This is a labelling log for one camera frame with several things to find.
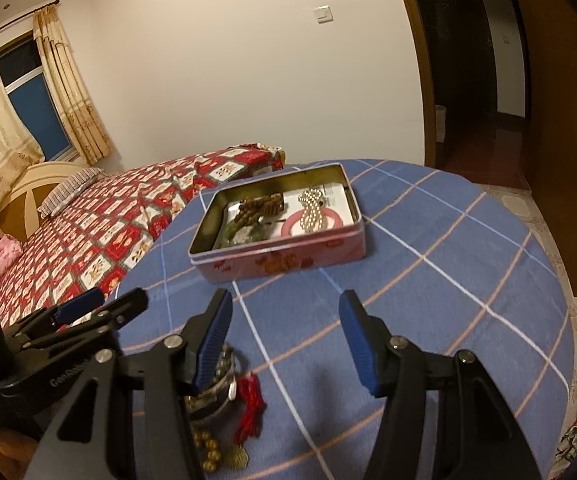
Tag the window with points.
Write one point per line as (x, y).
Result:
(36, 105)

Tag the white printed card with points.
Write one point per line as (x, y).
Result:
(338, 200)

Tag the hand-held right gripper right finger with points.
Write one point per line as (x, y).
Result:
(359, 347)

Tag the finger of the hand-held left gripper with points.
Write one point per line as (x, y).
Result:
(121, 309)
(79, 306)

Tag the red tassel gold coin charm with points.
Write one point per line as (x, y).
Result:
(249, 410)

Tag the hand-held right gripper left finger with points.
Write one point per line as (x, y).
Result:
(212, 345)

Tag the white light switch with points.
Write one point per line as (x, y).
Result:
(324, 14)

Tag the blue checked tablecloth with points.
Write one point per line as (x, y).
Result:
(443, 285)

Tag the pink tin box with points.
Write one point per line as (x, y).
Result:
(278, 260)

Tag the striped pillow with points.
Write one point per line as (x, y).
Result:
(71, 190)

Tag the pink cloth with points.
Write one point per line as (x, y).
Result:
(6, 257)

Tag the wooden door frame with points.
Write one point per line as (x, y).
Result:
(421, 60)

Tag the red patchwork quilt bed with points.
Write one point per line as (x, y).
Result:
(118, 220)

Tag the narrow beige patterned curtain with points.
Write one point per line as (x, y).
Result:
(68, 90)

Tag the wooden door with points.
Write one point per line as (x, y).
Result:
(568, 135)

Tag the pink bangle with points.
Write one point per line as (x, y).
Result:
(291, 227)

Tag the wooden headboard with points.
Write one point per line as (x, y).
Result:
(23, 185)

